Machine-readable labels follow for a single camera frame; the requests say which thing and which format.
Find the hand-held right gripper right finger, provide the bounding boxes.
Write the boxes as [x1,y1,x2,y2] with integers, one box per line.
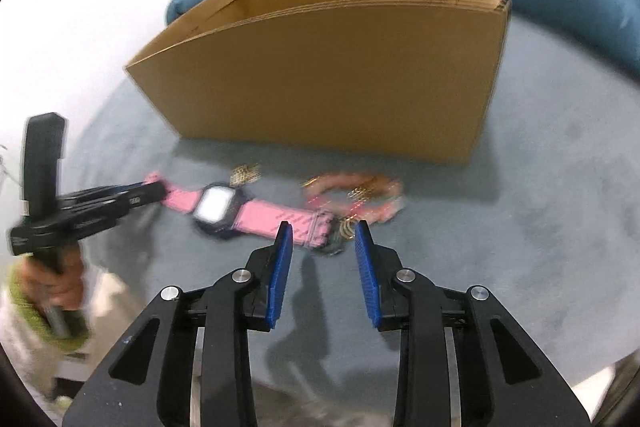
[352,221,591,427]

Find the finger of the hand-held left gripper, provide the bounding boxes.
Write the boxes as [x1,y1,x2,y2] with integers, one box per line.
[90,181,151,196]
[60,185,169,212]

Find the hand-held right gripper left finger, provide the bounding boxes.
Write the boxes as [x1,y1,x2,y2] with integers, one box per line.
[62,221,296,427]

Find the gold and green earring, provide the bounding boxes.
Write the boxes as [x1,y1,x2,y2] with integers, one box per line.
[320,219,361,258]

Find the pink digital watch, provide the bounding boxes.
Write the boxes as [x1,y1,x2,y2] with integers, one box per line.
[145,171,335,253]

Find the gold chain bracelet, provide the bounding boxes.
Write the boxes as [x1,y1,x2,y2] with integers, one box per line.
[231,163,262,188]

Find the multicoloured beaded bracelet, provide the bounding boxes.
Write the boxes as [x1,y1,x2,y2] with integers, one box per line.
[304,173,403,210]

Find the brown cardboard box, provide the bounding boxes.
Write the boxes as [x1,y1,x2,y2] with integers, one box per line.
[124,0,512,165]

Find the person's left forearm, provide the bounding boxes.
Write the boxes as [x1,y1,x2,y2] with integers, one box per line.
[0,264,93,400]

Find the person's left hand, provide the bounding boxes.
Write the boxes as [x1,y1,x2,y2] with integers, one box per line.
[20,249,86,310]

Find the person's cream trousers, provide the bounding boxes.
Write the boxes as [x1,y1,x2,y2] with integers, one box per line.
[80,264,163,373]

